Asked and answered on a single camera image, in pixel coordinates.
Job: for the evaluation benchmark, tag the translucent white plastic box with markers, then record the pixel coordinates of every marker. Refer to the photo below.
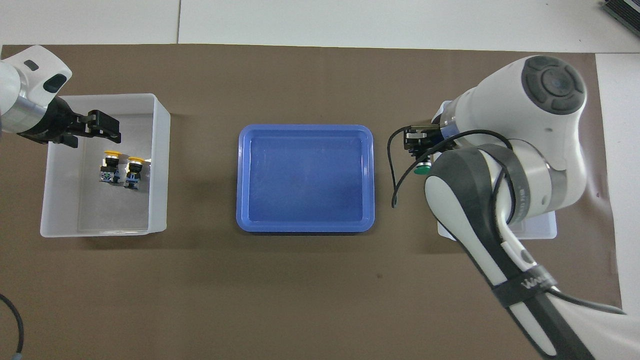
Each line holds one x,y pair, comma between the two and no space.
540,227
156,210

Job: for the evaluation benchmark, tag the dark grey ribbed object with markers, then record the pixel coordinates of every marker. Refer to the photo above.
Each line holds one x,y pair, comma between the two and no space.
625,9

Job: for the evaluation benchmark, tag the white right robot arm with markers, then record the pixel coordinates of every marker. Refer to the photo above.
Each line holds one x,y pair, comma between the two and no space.
525,130

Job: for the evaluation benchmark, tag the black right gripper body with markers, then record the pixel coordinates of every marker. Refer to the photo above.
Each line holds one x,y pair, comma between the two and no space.
436,136

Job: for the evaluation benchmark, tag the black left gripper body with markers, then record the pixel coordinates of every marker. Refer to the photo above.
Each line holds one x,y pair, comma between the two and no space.
57,122

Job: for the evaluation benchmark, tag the green push button switch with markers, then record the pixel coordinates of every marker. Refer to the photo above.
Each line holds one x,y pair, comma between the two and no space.
422,170

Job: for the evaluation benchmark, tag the yellow push button switch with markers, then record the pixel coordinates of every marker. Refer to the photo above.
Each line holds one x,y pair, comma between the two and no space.
110,167
134,175

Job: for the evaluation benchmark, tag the brown table mat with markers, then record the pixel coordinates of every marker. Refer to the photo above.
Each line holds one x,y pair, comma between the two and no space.
300,300

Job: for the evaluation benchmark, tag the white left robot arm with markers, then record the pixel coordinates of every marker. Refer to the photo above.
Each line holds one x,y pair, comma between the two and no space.
20,90

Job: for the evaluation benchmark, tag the blue plastic tray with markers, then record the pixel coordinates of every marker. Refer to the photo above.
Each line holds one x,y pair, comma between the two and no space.
300,210

